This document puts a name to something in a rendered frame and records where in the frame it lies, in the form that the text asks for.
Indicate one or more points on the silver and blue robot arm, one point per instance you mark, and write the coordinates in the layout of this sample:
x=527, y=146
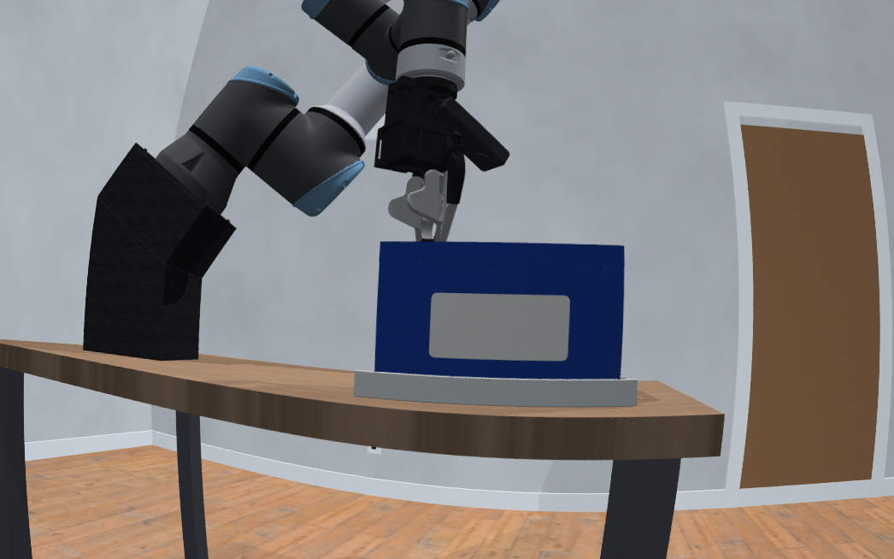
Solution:
x=309, y=159

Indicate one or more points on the grey flat bar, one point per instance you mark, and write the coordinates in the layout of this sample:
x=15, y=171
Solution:
x=496, y=391

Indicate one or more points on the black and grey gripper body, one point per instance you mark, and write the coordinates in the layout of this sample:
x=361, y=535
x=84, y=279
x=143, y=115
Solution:
x=411, y=137

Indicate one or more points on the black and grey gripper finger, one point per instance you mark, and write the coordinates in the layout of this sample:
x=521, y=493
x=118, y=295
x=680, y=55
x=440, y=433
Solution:
x=437, y=200
x=399, y=210

